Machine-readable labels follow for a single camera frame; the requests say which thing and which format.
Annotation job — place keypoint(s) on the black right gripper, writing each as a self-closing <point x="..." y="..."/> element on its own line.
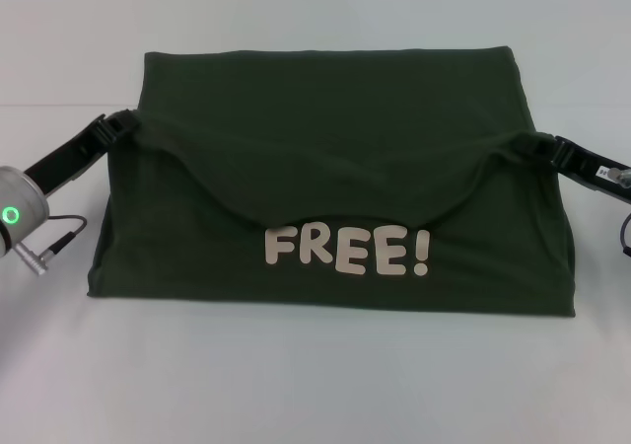
<point x="591" y="170"/>

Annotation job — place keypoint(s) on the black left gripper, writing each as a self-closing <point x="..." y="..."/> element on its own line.
<point x="74" y="158"/>

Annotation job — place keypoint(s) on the dark green t-shirt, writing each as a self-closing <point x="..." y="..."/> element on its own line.
<point x="320" y="118"/>

